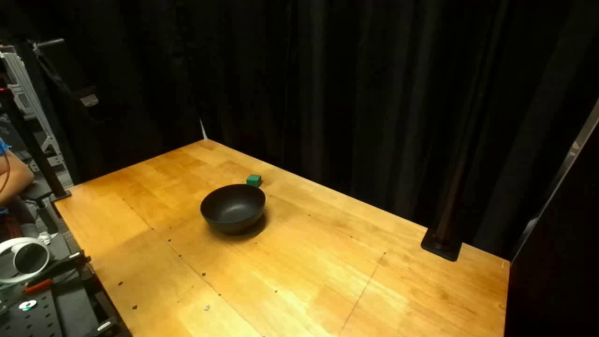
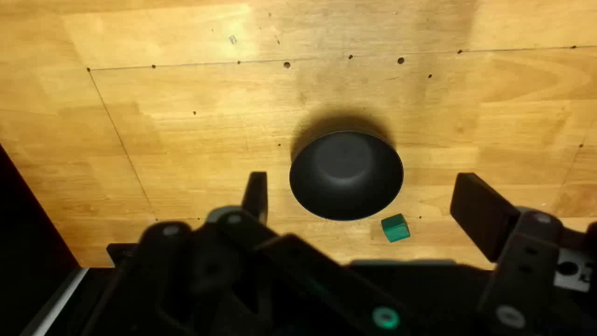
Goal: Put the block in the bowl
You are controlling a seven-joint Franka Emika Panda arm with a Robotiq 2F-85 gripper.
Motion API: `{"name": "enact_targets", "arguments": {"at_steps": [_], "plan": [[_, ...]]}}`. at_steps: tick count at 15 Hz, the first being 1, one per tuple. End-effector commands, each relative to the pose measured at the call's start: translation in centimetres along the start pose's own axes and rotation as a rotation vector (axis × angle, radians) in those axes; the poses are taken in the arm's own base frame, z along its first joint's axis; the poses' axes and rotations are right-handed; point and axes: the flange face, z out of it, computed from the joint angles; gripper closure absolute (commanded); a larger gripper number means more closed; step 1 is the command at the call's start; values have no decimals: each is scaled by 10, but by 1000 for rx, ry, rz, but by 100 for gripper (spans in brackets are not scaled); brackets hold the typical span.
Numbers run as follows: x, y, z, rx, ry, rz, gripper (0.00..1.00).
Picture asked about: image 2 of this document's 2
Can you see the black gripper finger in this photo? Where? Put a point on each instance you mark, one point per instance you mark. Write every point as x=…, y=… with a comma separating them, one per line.
x=481, y=215

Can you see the small green block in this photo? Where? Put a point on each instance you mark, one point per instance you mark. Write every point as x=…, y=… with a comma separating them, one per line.
x=394, y=228

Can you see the black round bowl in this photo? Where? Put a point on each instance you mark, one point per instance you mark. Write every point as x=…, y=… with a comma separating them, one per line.
x=345, y=176

